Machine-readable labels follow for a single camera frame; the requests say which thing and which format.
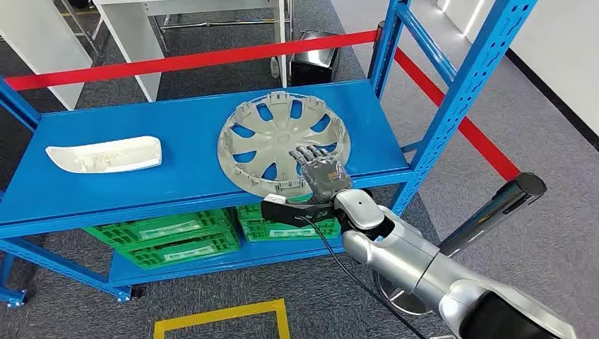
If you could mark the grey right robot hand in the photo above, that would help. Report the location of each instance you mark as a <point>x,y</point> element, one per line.
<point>325,178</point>

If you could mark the grey plastic wheel cover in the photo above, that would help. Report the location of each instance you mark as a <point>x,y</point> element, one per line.
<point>276,135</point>

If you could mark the blue metal shelf rack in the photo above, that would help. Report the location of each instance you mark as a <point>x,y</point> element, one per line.
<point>140,187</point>

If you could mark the white plastic trim part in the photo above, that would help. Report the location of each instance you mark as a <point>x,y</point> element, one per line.
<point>107,156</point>

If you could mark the green plastic crate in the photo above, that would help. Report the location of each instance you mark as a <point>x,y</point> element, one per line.
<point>276,231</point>
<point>187,252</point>
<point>154,229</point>
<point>248,213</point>

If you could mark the black waste bin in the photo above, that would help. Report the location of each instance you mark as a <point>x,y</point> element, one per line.
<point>311,65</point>

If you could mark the clear plastic bottle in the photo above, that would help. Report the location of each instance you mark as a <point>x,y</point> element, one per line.
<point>274,68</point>

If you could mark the red barrier belt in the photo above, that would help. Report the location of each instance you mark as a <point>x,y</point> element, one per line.
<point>468,126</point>
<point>187,61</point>

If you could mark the white desk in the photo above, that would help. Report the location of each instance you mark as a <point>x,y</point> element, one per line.
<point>126,42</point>

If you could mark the white cabinet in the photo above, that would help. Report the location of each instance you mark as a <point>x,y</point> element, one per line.
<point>42,42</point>

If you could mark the black stanchion post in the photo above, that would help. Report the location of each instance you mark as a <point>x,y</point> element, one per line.
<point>380,28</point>

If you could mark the chrome stanchion post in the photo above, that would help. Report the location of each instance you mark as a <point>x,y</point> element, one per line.
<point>491,210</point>

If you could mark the metal table frame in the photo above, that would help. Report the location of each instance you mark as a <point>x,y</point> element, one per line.
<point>220,22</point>

